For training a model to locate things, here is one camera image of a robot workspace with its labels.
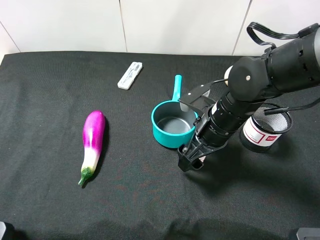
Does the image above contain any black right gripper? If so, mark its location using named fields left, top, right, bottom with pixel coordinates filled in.
left=177, top=117, right=227, bottom=173

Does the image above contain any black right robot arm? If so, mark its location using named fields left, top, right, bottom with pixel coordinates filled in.
left=177, top=22, right=320, bottom=172

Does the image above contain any grey object bottom right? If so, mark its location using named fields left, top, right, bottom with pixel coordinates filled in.
left=288, top=227, right=320, bottom=240

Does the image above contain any teal saucepan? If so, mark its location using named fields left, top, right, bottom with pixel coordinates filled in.
left=151, top=74, right=198, bottom=149

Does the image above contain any black tablecloth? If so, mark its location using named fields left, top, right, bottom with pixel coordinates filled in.
left=0, top=51, right=320, bottom=240

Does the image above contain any black mesh pen cup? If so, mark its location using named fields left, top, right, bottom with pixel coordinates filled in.
left=239, top=103, right=293, bottom=153

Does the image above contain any cream ceramic teapot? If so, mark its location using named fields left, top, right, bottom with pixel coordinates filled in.
left=224, top=65, right=233, bottom=86

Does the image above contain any purple toy eggplant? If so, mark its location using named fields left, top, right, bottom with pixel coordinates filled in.
left=78, top=110, right=106, bottom=186

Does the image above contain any white plastic test case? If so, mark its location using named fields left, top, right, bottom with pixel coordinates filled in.
left=117, top=61, right=143, bottom=90

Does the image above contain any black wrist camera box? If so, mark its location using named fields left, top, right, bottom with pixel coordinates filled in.
left=178, top=82, right=216, bottom=117

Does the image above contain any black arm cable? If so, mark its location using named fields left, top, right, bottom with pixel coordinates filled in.
left=246, top=21, right=320, bottom=46

